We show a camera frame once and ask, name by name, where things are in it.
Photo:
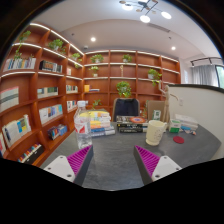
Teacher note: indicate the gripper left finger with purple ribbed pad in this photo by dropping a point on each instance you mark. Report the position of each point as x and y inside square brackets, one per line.
[73, 167]

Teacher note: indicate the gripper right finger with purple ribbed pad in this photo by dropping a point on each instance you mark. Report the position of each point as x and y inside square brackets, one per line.
[153, 167]

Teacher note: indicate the clear plastic water bottle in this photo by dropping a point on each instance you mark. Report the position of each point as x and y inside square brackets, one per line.
[82, 125]

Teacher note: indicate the cream ceramic mug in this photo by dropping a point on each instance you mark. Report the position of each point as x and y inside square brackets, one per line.
[155, 132]

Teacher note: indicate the red round coaster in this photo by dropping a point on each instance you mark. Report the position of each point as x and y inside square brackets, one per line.
[178, 139]

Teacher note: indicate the green white small box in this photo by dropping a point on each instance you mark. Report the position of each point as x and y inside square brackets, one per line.
[174, 126]

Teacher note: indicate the stack of dark books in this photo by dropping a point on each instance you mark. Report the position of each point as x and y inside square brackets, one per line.
[131, 124]

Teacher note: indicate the wooden artist mannequin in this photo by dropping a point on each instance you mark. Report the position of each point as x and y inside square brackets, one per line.
[167, 95]

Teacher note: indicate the brown cardboard stand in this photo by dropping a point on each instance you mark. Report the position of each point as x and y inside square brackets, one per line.
[155, 110]

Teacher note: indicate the black office chair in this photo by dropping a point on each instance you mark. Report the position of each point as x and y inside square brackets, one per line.
[125, 107]

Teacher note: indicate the potted green plant centre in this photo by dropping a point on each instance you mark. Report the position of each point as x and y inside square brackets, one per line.
[124, 89]

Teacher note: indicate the grey curtain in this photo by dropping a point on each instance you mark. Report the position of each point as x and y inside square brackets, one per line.
[205, 75]

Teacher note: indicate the ceiling light fixture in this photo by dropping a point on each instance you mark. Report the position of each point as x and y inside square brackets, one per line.
[144, 7]

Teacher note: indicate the wooden bookshelf wall unit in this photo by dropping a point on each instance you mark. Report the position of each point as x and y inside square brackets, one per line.
[43, 77]

